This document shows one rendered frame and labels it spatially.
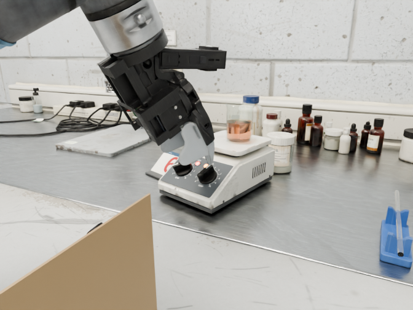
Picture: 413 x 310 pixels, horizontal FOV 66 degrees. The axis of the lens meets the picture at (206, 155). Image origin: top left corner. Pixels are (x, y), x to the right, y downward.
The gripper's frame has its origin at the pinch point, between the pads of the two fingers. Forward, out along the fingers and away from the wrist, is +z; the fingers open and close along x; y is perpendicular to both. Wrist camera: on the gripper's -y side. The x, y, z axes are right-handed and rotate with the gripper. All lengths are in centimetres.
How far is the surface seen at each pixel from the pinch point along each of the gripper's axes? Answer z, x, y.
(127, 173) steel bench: 8.7, -21.1, 9.5
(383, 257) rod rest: 9.4, 26.3, -4.3
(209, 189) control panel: 4.9, 2.2, 3.1
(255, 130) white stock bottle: 25.6, -22.9, -27.5
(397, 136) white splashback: 38, 4, -53
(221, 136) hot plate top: 7.0, -8.5, -8.5
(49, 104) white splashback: 18, -116, 8
